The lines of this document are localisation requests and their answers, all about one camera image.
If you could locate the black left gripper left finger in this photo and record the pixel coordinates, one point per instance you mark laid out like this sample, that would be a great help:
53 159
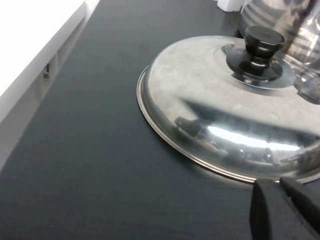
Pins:
267 217

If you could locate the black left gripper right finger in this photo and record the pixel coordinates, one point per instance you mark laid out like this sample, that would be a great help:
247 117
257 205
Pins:
305 202

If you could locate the stainless steel pot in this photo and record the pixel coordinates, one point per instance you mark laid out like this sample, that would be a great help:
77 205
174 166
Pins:
260 15

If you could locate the steel lid with black knob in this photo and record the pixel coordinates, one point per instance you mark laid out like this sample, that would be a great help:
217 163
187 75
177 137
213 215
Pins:
200 85

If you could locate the white foam block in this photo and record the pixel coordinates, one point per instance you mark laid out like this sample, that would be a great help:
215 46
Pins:
230 4

